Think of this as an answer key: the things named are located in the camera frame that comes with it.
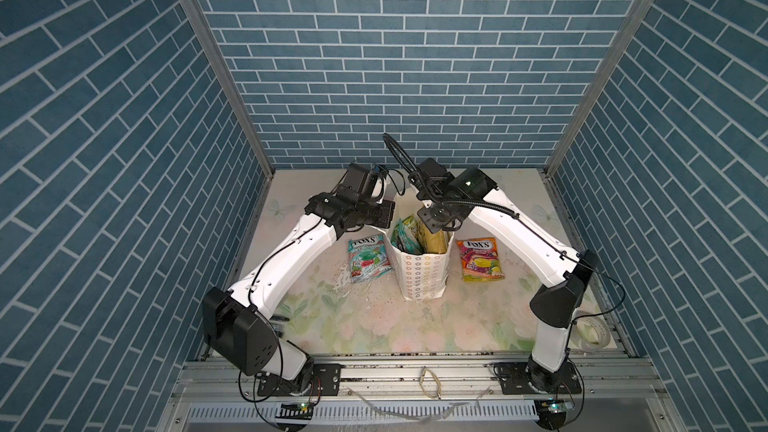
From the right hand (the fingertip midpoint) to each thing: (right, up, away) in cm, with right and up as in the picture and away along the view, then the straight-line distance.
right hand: (430, 212), depth 78 cm
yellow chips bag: (+1, -7, -4) cm, 9 cm away
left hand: (-10, 0, 0) cm, 10 cm away
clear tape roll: (+45, -34, +5) cm, 57 cm away
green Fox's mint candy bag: (-18, -15, +14) cm, 27 cm away
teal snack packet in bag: (-7, -8, +5) cm, 11 cm away
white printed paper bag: (-2, -16, -2) cm, 17 cm away
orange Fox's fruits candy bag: (+17, -15, +14) cm, 27 cm away
